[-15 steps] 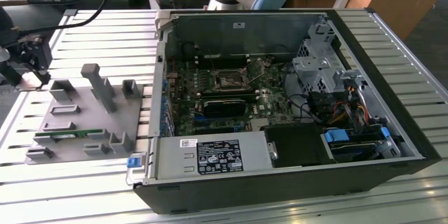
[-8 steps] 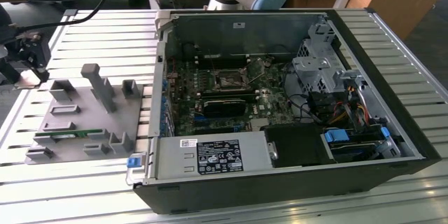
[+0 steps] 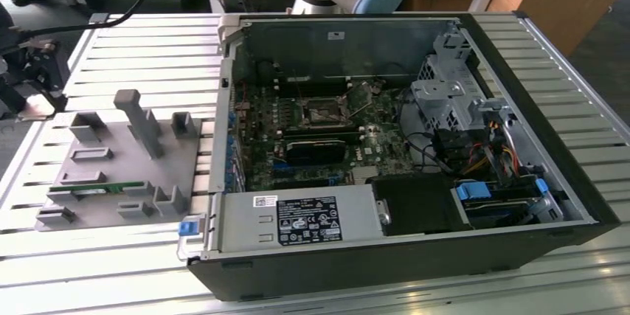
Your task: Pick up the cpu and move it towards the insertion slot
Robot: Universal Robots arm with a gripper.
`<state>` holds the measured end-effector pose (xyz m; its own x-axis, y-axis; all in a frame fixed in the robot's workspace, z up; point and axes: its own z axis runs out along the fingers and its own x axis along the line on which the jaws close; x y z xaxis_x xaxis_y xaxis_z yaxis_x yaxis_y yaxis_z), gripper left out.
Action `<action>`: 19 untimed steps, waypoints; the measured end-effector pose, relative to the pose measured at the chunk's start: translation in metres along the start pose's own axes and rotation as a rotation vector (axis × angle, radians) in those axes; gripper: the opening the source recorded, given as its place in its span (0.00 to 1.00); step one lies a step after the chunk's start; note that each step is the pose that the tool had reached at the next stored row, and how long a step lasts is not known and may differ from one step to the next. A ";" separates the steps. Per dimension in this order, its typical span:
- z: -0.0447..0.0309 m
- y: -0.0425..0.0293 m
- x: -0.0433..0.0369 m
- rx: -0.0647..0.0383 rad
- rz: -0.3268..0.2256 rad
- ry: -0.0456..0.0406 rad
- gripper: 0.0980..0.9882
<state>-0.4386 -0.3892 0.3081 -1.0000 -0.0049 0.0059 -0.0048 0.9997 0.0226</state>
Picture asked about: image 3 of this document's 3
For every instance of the silver drive cage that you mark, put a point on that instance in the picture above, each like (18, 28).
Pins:
(444, 97)

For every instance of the green motherboard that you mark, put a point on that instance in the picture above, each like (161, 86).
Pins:
(384, 145)

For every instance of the CPU socket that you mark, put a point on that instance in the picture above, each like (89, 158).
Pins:
(326, 112)

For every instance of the black open PC case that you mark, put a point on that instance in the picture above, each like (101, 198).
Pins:
(345, 274)

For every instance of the silver power supply unit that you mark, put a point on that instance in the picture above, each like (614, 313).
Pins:
(246, 226)

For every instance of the silver chipset heatsink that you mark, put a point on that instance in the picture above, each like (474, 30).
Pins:
(365, 175)

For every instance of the blue disk carrier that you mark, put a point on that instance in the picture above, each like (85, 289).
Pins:
(473, 190)

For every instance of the blue case latch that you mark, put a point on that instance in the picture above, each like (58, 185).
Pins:
(189, 228)

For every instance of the blue drive bay clip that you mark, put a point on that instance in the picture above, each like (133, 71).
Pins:
(541, 186)

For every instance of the grey parts rack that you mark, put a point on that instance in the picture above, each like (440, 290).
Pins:
(147, 175)

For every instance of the black plastic shroud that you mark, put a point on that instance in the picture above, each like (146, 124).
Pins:
(418, 204)

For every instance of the black graphics card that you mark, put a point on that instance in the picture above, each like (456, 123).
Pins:
(315, 151)

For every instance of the green RAM stick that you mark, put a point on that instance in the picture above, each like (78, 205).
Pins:
(123, 186)

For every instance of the metal locking lever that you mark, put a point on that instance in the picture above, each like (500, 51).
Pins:
(363, 104)

